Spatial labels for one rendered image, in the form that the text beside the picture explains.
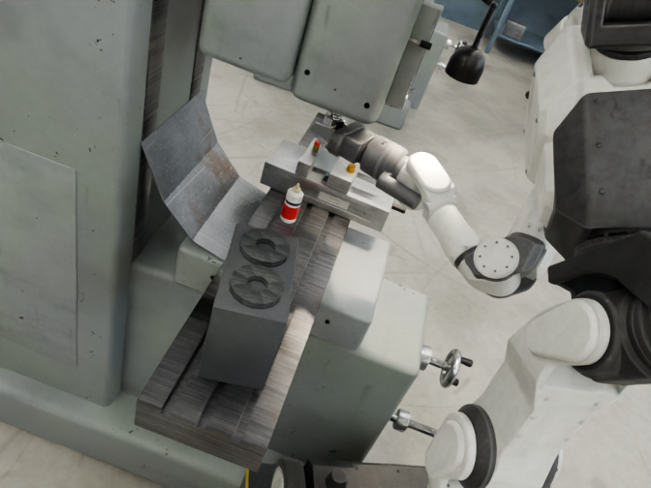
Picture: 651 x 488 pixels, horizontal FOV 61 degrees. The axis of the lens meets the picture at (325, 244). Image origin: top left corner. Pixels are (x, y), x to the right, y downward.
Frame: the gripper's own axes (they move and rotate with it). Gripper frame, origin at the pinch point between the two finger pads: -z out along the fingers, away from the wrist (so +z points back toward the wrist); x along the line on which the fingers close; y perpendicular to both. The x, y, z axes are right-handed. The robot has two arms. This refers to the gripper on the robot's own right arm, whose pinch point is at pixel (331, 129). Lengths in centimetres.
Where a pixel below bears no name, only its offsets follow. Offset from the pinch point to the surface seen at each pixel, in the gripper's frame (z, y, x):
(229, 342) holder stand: 19, 16, 50
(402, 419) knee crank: 46, 67, -2
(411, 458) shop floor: 55, 124, -37
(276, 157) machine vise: -16.8, 19.6, -7.5
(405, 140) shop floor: -69, 122, -263
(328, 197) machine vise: 0.4, 22.7, -9.4
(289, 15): -7.1, -24.1, 15.7
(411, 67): 11.6, -19.7, -2.3
